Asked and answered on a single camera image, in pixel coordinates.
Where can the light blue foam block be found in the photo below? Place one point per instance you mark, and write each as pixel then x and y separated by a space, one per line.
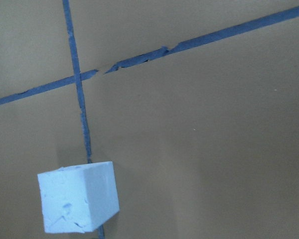
pixel 78 198

